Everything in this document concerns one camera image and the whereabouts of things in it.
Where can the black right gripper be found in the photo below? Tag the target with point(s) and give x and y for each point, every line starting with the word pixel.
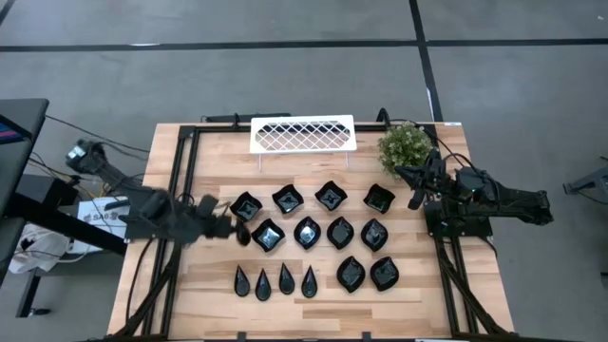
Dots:
pixel 434 183

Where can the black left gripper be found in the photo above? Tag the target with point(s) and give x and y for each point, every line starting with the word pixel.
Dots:
pixel 218 228

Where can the black wavy square mini plate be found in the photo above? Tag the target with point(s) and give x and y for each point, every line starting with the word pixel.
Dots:
pixel 245 207
pixel 288 199
pixel 330 195
pixel 379 199
pixel 268 235

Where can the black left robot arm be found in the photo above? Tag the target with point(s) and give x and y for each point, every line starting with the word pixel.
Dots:
pixel 121 180

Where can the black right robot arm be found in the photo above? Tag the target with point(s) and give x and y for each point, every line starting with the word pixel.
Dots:
pixel 518 202

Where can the green artificial potted plant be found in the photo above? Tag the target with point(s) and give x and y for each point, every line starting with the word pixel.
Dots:
pixel 404 147

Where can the small black table clamp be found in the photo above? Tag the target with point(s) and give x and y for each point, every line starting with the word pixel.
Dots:
pixel 241 336
pixel 366 336

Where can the white lattice shelf rack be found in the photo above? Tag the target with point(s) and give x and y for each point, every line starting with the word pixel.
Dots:
pixel 304 150

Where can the white cardboard box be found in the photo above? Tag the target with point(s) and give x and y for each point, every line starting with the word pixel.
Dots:
pixel 95 216

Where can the grey floor stand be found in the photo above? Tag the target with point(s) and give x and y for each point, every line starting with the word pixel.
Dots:
pixel 594 183

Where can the white plastic bag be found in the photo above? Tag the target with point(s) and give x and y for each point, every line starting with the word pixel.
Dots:
pixel 43 244

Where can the black desk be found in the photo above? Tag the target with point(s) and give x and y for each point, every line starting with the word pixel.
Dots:
pixel 24 114

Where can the laptop screen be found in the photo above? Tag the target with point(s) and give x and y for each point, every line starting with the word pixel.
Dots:
pixel 7 133

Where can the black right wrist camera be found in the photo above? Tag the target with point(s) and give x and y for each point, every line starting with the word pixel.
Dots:
pixel 437 161

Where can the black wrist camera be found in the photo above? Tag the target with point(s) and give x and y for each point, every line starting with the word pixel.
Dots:
pixel 207 205
pixel 437 161

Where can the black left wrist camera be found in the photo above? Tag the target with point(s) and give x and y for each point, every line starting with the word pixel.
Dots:
pixel 207 205

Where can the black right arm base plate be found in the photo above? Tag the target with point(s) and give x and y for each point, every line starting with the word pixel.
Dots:
pixel 480 231

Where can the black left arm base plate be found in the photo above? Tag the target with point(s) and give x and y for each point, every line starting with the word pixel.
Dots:
pixel 135 233

